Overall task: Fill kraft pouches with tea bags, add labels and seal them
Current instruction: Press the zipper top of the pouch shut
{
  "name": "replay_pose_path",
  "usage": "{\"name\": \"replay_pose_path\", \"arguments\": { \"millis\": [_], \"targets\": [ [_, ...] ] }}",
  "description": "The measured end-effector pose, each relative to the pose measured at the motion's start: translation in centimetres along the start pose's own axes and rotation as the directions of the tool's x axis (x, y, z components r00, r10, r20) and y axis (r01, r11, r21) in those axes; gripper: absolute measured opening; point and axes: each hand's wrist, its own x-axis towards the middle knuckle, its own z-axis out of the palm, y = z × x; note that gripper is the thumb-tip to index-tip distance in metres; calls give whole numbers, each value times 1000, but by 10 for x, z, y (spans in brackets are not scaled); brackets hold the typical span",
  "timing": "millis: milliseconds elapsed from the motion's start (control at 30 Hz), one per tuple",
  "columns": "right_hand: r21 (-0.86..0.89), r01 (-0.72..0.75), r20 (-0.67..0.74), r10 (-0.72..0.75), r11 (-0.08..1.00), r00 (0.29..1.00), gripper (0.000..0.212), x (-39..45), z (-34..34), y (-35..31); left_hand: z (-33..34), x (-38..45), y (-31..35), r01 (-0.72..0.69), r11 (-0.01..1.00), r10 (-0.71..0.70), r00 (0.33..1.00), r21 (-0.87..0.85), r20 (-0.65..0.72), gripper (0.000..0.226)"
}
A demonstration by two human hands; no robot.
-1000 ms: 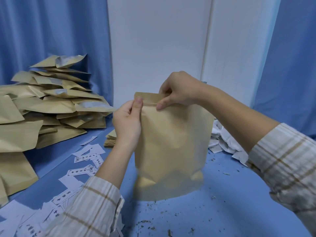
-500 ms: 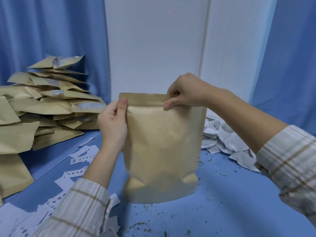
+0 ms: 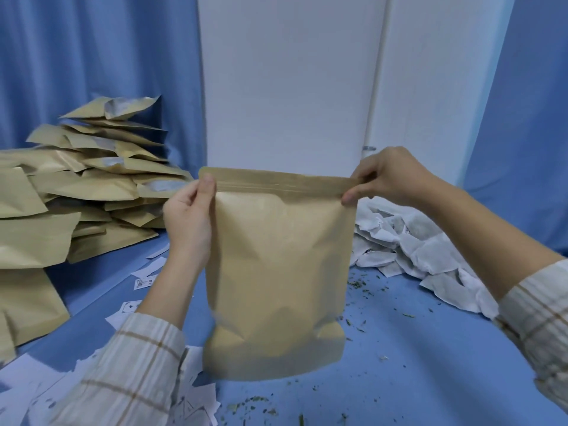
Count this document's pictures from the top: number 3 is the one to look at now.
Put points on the person's left hand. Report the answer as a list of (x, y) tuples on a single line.
[(191, 221)]

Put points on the person's right hand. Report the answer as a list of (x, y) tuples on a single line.
[(395, 177)]

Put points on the pile of white tea bags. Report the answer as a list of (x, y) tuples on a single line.
[(421, 252)]

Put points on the kraft paper pouch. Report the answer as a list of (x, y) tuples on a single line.
[(279, 270)]

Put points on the pile of kraft pouches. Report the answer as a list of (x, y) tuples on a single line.
[(57, 190)]

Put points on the white paper labels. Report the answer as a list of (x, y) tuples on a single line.
[(26, 386)]

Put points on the person's right forearm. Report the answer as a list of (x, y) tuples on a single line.
[(510, 270)]

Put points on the person's left forearm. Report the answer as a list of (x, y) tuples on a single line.
[(133, 363)]

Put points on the blue curtain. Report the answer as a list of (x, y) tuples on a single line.
[(523, 128), (88, 53)]

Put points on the blue table cover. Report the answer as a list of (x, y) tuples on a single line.
[(421, 372)]

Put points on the white wall pipe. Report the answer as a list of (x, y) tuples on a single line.
[(377, 62)]

